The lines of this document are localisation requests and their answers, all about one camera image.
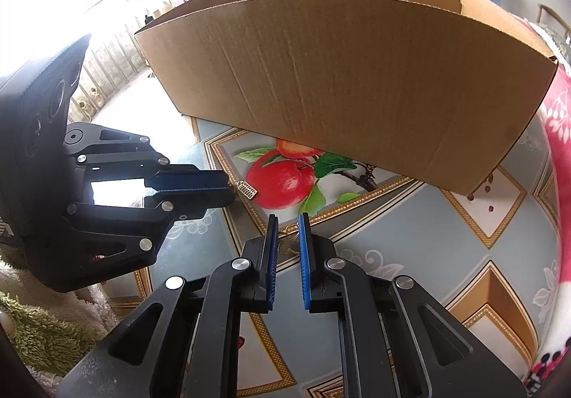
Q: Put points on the cardboard box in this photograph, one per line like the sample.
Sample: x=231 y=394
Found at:
x=357 y=90

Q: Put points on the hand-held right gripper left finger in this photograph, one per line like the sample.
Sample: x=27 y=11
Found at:
x=272 y=266

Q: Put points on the metal window railing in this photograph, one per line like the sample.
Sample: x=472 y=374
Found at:
x=107 y=72

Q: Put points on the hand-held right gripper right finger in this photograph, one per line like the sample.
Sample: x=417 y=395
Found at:
x=304 y=266

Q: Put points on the wooden chair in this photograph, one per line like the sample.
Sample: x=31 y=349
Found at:
x=553 y=18

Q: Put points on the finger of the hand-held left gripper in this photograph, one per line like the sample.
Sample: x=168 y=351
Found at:
x=192 y=180
x=192 y=206

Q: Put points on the pink printed blanket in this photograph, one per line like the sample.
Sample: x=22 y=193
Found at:
x=555 y=148

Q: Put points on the fruit print tablecloth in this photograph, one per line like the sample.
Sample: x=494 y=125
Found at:
x=401 y=246

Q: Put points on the white and green fluffy robe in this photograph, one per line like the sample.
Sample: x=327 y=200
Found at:
x=40 y=322

